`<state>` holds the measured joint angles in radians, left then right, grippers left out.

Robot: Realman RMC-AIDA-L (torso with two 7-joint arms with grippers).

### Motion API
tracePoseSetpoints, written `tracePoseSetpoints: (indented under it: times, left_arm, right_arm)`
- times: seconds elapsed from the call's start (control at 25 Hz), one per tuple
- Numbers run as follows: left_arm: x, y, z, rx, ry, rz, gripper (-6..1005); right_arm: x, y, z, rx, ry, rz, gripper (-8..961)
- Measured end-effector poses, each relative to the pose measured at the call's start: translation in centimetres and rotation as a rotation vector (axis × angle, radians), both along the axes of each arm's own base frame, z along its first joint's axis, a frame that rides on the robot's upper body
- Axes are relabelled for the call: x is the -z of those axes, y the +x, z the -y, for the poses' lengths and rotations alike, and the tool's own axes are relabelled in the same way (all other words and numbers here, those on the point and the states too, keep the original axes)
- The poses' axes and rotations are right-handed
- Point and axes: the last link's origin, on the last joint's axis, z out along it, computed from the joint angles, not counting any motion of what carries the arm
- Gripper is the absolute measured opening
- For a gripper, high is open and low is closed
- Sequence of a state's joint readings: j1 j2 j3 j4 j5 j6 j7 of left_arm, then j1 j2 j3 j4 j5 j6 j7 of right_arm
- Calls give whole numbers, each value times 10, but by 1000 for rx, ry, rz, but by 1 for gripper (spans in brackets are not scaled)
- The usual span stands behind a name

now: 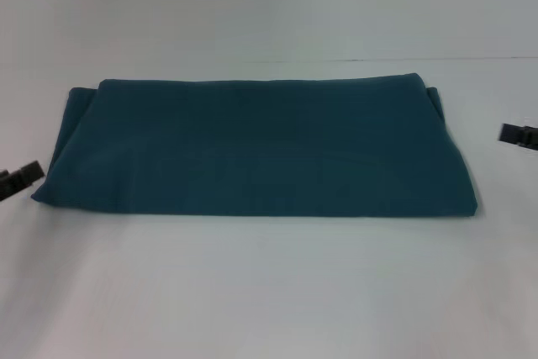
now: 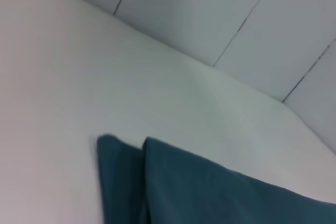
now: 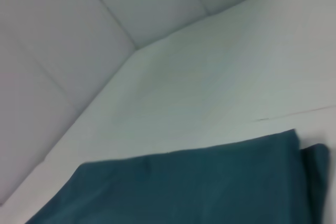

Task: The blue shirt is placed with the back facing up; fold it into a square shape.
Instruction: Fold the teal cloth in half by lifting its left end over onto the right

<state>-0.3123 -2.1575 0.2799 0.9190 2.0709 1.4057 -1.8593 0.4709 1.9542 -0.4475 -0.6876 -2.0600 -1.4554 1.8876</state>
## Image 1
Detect teal blue shirt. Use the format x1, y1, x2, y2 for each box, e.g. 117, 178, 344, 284
30, 77, 478, 221

